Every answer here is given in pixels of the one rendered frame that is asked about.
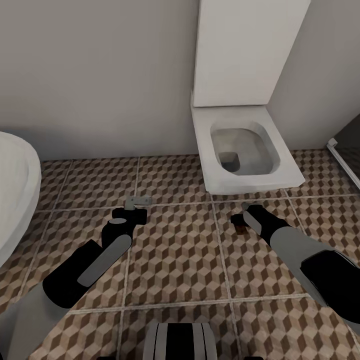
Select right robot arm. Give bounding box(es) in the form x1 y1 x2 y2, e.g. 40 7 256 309
230 203 360 337

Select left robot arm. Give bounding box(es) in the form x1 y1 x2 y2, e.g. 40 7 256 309
0 196 154 360

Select robot trunk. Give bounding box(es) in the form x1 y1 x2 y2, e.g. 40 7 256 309
142 323 218 360

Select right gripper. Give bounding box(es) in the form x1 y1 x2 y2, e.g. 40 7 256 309
230 214 249 227

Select mousetrap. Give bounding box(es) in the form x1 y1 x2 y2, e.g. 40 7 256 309
234 224 248 236

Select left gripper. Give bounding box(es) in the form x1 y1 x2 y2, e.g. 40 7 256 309
112 208 148 226

